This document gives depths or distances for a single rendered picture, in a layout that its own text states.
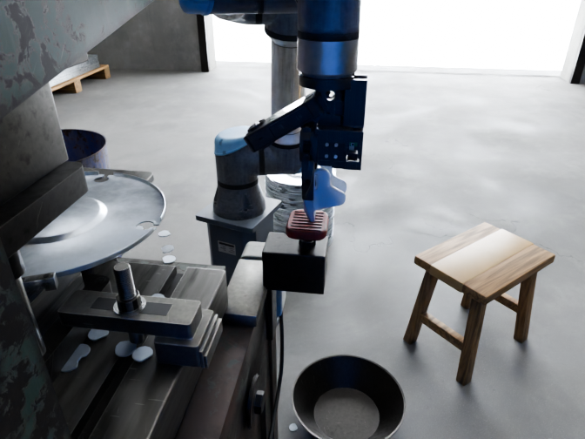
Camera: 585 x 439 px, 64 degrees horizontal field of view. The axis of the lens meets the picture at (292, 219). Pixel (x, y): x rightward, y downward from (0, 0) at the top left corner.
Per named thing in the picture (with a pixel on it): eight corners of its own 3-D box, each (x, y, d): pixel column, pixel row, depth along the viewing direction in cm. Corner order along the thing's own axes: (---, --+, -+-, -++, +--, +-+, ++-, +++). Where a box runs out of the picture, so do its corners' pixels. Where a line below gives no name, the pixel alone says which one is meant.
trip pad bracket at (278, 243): (270, 320, 84) (267, 226, 75) (324, 325, 83) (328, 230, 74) (264, 344, 79) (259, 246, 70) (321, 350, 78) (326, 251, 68)
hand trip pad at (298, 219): (291, 248, 77) (291, 206, 73) (327, 251, 76) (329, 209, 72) (284, 273, 71) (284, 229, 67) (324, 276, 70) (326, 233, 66)
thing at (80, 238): (-139, 273, 53) (-143, 267, 52) (23, 171, 78) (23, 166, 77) (104, 297, 49) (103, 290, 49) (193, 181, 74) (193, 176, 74)
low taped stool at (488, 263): (462, 388, 136) (486, 297, 120) (400, 341, 153) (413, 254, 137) (528, 339, 154) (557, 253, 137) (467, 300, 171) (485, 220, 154)
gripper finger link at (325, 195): (343, 233, 66) (347, 172, 62) (301, 230, 67) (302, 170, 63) (344, 222, 69) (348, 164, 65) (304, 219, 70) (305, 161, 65)
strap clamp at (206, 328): (89, 316, 58) (70, 245, 53) (223, 330, 56) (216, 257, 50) (62, 352, 52) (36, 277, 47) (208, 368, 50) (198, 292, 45)
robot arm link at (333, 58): (292, 41, 54) (301, 30, 61) (292, 81, 56) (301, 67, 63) (359, 43, 53) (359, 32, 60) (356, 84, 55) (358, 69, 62)
